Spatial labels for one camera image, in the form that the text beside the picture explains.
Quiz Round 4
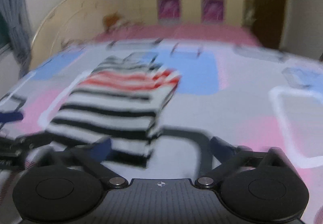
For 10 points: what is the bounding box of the striped knit children's sweater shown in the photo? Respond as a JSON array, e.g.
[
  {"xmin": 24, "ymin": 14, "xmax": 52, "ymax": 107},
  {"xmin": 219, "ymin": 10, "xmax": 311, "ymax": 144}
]
[{"xmin": 23, "ymin": 55, "xmax": 183, "ymax": 169}]

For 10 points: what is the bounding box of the brown white pillow near headboard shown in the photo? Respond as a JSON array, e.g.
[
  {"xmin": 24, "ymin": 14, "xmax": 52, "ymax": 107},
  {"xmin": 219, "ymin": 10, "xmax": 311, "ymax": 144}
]
[{"xmin": 61, "ymin": 38, "xmax": 92, "ymax": 50}]

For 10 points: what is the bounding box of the cream arched headboard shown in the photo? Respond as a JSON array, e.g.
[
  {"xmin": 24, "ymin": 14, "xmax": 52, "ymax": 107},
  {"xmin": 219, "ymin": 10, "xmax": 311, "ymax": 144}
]
[{"xmin": 29, "ymin": 0, "xmax": 117, "ymax": 70}]

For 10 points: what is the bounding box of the pink bed sheet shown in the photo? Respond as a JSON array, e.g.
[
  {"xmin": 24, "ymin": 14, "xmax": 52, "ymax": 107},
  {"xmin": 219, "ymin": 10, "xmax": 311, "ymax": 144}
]
[{"xmin": 94, "ymin": 24, "xmax": 261, "ymax": 47}]

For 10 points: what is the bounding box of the orange white patterned pillow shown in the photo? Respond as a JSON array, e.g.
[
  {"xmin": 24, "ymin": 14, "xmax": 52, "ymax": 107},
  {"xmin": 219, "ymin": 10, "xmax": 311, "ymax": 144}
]
[{"xmin": 102, "ymin": 13, "xmax": 129, "ymax": 32}]

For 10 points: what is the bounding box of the grey blue curtain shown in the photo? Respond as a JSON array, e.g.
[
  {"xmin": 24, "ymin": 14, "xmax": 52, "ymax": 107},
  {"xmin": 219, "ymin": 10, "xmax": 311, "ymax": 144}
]
[{"xmin": 1, "ymin": 0, "xmax": 31, "ymax": 76}]

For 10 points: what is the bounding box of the lower right purple poster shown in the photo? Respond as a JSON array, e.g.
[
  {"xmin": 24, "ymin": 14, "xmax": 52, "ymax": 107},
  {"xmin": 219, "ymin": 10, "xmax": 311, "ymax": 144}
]
[{"xmin": 201, "ymin": 0, "xmax": 225, "ymax": 23}]

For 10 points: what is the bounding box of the purple poster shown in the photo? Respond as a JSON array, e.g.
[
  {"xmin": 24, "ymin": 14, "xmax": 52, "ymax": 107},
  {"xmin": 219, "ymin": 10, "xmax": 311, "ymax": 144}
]
[
  {"xmin": 157, "ymin": 0, "xmax": 181, "ymax": 23},
  {"xmin": 201, "ymin": 0, "xmax": 225, "ymax": 23}
]

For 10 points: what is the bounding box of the lower left purple poster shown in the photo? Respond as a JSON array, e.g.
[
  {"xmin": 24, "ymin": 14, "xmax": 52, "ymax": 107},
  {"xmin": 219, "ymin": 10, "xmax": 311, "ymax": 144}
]
[{"xmin": 157, "ymin": 0, "xmax": 181, "ymax": 23}]

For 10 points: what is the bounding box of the dark brown wooden door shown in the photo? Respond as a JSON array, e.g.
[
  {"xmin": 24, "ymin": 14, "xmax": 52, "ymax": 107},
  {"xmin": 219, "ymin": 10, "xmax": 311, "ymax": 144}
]
[{"xmin": 252, "ymin": 0, "xmax": 286, "ymax": 49}]

